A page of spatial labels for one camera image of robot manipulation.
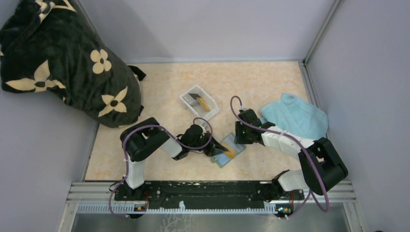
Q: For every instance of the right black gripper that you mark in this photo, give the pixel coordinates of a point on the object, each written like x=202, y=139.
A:
x=239, y=138

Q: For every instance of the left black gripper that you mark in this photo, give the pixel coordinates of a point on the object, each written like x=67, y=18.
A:
x=214, y=149

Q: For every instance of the translucent white plastic bin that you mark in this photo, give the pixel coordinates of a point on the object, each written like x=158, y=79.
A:
x=197, y=110

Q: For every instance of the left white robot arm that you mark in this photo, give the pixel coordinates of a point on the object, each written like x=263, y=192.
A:
x=143, y=139

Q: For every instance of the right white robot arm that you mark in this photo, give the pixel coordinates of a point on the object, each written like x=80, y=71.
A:
x=321, y=166

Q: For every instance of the gold card in bin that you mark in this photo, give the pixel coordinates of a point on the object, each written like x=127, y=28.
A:
x=203, y=104

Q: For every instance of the light blue towel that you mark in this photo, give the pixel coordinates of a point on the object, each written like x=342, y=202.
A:
x=297, y=116

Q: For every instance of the black floral blanket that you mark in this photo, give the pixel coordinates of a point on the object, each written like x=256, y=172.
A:
x=48, y=45

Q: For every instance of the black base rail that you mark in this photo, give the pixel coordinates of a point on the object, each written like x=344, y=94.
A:
x=206, y=194

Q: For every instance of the aluminium frame rail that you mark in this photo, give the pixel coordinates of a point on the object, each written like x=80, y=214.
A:
x=98, y=197

